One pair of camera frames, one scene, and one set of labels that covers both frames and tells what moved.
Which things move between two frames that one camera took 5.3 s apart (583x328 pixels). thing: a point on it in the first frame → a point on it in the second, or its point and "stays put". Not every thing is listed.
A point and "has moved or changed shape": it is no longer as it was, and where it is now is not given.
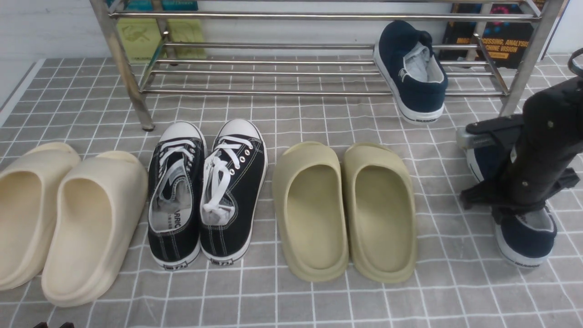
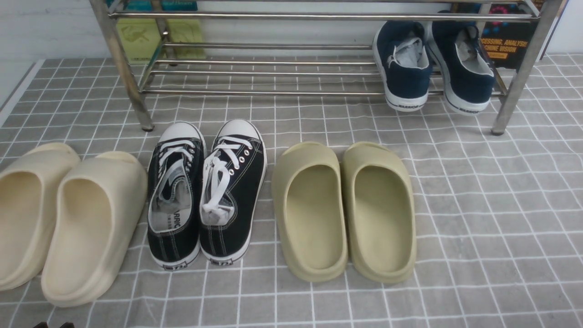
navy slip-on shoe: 526,239 → 467,75
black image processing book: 488,33 stays put
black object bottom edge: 44,325 stays put
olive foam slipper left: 309,212 stays put
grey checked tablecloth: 460,279 stays put
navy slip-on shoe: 416,78 has moved or changed shape
